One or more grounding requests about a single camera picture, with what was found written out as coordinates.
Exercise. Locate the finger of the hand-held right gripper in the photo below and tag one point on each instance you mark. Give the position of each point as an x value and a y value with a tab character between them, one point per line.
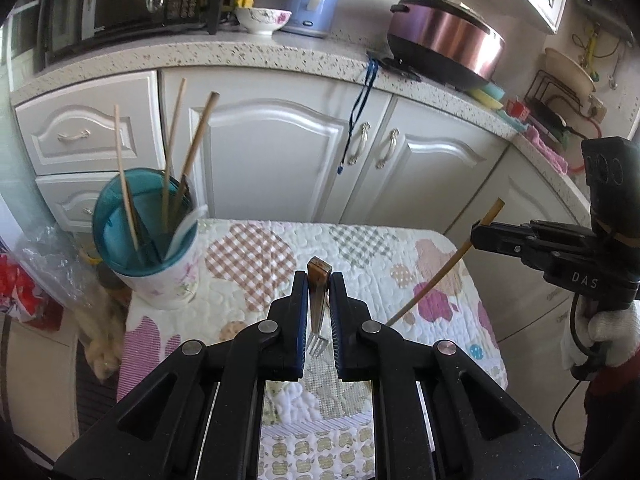
530	240

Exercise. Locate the pink cloth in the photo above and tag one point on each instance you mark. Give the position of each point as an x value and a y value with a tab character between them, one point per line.
547	152

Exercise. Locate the dark ribbed floor mat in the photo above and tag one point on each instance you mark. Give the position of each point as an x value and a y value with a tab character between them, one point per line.
95	405

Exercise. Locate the white floral bowl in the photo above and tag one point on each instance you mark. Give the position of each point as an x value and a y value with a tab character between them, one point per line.
262	20

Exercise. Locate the clear plastic bag of food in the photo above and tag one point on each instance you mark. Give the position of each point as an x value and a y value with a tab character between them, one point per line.
100	345

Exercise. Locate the medium white drawer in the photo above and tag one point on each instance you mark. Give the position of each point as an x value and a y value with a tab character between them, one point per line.
65	195

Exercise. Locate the person's right forearm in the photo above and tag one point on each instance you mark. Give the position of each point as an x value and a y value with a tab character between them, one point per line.
615	400

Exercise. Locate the quilted patchwork cloth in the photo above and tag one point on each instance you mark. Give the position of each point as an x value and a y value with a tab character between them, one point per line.
280	245

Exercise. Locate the white corner cabinet door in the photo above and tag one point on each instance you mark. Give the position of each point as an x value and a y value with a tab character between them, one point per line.
530	195

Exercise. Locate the wooden chopstick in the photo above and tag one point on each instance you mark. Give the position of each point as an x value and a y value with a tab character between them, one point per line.
430	285
172	135
200	130
125	180

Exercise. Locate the cream basin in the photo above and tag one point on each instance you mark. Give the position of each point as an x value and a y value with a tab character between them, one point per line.
565	70

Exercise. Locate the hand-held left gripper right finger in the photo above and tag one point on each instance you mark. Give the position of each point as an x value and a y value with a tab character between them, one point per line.
334	320

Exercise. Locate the teal rimmed floral utensil holder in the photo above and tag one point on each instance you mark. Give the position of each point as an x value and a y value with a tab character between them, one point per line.
170	280

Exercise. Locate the wide white cabinet door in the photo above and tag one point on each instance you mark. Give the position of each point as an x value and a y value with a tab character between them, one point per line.
280	160

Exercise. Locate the person's right hand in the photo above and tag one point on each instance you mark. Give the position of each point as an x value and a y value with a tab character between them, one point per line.
620	335

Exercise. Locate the small red box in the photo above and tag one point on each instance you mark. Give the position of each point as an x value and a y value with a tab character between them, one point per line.
517	109

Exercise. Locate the oil bottle with yellow cap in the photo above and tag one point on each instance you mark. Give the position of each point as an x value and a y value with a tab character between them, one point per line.
92	258

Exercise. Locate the white plastic spoon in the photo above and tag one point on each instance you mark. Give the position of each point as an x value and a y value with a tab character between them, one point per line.
182	230

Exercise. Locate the yellow and teal sponges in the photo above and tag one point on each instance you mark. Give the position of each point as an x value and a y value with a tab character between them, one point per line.
487	94

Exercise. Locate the large white drawer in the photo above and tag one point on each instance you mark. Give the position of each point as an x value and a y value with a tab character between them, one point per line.
100	120

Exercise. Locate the red and white bag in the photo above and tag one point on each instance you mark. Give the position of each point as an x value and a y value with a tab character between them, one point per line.
20	290

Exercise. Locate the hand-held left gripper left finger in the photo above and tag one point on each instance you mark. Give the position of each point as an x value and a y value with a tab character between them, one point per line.
301	320

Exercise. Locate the purple rice cooker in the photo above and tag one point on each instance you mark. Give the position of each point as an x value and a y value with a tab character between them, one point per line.
440	30

